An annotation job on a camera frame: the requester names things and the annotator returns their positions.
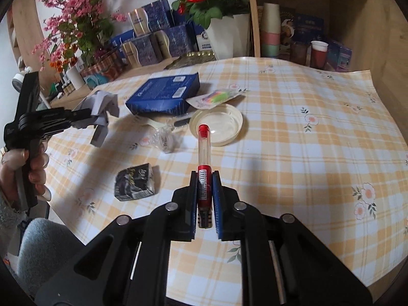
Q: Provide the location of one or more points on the row of small brown bottles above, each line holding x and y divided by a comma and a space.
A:
63, 90

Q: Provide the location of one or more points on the clear packet colourful candy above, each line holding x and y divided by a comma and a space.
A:
216, 97

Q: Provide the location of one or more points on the gold leaf-shaped tray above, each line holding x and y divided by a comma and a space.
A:
191, 59

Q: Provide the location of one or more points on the round cream plastic lid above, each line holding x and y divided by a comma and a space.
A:
220, 130

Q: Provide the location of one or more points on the brown glass tumbler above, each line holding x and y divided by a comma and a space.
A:
298, 54

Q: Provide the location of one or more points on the wooden sideboard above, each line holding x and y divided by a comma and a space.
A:
73, 97

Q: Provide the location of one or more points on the person's left forearm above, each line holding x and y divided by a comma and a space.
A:
7, 210

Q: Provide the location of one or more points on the person's left hand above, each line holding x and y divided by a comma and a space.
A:
11, 172

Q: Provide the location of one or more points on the light blue fluffy pants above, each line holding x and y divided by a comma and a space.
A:
47, 255

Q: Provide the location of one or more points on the white standing fan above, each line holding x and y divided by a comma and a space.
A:
19, 78

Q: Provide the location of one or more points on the clear plastic wrapper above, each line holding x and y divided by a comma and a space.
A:
167, 140

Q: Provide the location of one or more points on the stack of pastel cups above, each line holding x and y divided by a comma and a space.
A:
270, 35

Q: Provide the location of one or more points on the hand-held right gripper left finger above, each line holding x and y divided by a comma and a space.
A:
193, 210

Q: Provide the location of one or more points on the red cup white liner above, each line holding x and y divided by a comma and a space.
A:
318, 55

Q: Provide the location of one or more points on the colourful scalloped tin planter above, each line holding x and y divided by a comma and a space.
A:
102, 70

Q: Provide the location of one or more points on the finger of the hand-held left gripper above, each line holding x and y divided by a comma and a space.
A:
70, 113
71, 122

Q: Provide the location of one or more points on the pink blossom flower arrangement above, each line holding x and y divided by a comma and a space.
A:
79, 16

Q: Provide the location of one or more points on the red rose plant white pot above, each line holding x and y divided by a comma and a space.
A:
223, 35

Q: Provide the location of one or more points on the wooden shelf unit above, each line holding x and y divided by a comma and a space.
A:
376, 38

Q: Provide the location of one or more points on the blue box white label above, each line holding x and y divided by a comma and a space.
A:
204, 43

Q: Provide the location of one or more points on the blue purple cartoon carton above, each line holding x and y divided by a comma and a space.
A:
339, 57

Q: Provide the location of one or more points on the grey paper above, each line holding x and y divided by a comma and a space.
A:
98, 105

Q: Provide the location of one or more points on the clear tube red cap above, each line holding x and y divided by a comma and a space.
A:
204, 185

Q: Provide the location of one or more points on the white vase orange flowers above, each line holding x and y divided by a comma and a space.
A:
75, 78

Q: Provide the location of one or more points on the dark blue illustrated gift box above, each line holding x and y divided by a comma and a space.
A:
306, 25

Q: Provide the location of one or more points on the long blue tissue box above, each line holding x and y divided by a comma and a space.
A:
122, 38

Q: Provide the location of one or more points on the black wrapper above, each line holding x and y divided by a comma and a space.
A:
135, 181

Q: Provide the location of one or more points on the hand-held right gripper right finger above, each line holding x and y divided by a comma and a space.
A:
216, 210

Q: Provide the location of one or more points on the blue gold patterned gift box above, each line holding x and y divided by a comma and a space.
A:
153, 17
177, 41
140, 51

